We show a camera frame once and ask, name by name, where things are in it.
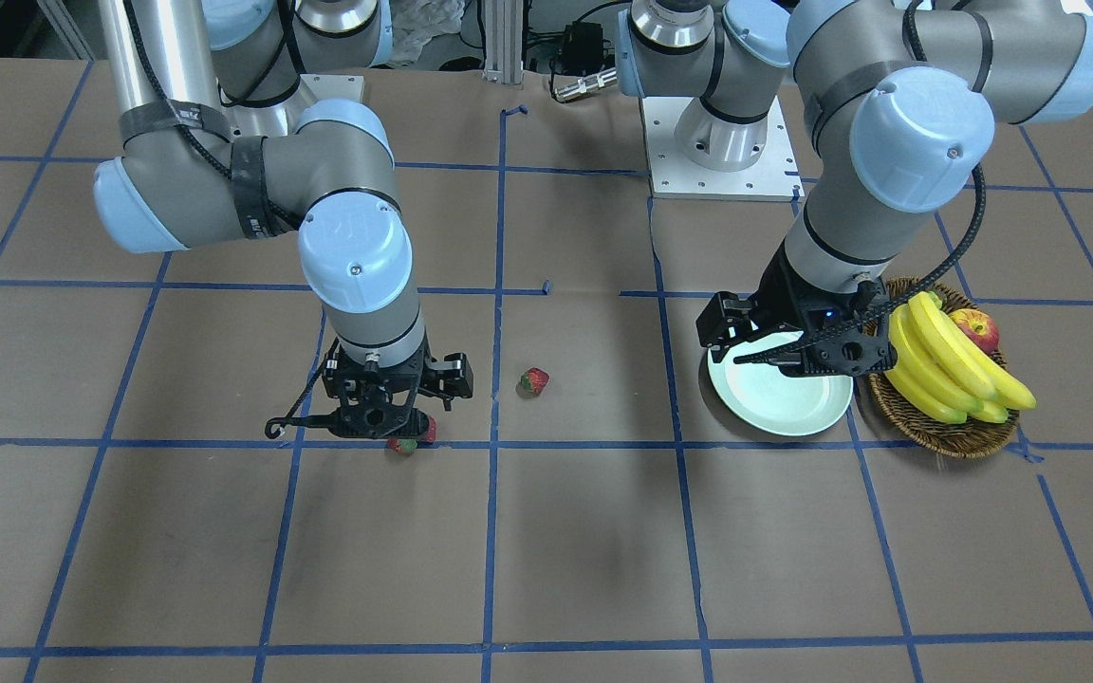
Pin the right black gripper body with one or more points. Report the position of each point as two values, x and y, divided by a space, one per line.
453 374

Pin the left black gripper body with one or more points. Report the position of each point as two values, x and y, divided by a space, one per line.
778 302

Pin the red strawberry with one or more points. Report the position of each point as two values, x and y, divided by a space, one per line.
409 445
533 381

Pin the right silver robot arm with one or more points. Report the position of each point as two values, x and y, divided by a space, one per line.
223 140

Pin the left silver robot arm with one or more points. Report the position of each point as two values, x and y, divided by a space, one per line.
900 105

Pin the pale green plate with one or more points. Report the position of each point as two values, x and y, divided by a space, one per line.
763 397

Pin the yellow banana bunch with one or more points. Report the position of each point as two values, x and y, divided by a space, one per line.
943 374

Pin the wicker fruit basket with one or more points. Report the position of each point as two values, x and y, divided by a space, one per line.
972 439

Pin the red apple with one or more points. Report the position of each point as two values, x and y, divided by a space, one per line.
978 326

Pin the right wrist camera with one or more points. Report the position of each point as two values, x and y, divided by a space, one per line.
447 379

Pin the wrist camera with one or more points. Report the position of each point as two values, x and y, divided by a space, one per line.
447 379
726 321

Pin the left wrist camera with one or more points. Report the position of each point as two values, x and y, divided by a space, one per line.
726 321

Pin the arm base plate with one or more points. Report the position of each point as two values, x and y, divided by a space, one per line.
693 155
279 119

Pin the aluminium frame post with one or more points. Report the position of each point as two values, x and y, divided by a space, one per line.
504 31

